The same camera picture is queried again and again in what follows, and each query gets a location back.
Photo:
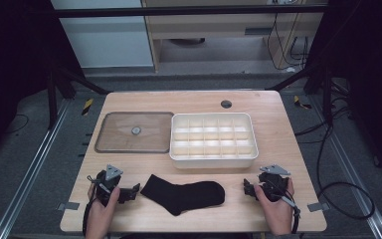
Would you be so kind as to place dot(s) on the grey metal table bracket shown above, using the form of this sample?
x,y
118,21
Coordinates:
x,y
318,207
69,206

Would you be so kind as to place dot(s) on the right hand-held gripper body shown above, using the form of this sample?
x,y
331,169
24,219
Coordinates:
x,y
273,186

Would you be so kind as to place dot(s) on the yellow black striped tape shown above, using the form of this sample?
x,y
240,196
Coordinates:
x,y
87,107
301,103

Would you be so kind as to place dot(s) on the black horizontal frame bar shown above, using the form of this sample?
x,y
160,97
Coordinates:
x,y
179,11

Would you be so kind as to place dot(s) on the black sock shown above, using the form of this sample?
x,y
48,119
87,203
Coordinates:
x,y
182,195

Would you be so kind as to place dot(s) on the person's right hand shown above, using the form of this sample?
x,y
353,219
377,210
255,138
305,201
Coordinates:
x,y
280,215

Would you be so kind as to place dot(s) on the light wooden desk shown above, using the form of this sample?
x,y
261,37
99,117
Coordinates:
x,y
212,30

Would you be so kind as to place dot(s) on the black metal stand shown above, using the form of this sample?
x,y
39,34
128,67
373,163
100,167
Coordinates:
x,y
327,96
52,99

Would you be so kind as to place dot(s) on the transparent box lid with knob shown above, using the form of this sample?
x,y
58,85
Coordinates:
x,y
122,139

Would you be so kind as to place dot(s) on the aluminium floor rail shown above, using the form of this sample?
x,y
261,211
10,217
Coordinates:
x,y
354,172
30,172

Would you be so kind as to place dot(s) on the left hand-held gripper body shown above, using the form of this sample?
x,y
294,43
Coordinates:
x,y
107,181

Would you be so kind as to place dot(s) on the white divided storage box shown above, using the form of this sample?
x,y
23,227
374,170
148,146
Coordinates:
x,y
212,161

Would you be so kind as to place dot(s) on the person's left hand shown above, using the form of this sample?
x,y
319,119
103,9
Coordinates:
x,y
98,219

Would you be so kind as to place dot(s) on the white cabinet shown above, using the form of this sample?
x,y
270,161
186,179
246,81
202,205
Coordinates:
x,y
106,43

